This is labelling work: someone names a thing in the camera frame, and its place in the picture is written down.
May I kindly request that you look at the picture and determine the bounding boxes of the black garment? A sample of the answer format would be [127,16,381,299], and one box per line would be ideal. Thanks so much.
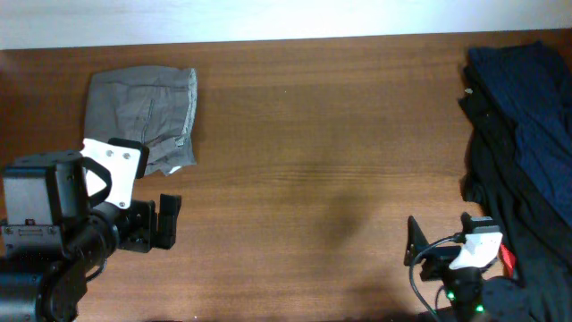
[458,66,571,321]

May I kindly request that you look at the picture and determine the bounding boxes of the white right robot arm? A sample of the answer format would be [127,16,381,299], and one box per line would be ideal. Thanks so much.
[403,213,530,321]

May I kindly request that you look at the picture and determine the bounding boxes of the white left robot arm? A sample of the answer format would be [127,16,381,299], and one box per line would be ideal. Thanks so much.
[1,151,181,321]

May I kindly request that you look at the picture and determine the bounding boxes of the grey shorts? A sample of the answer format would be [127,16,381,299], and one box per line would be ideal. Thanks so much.
[84,65,198,176]

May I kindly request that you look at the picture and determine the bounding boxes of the red garment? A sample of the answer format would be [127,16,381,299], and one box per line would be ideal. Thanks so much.
[499,243,517,278]

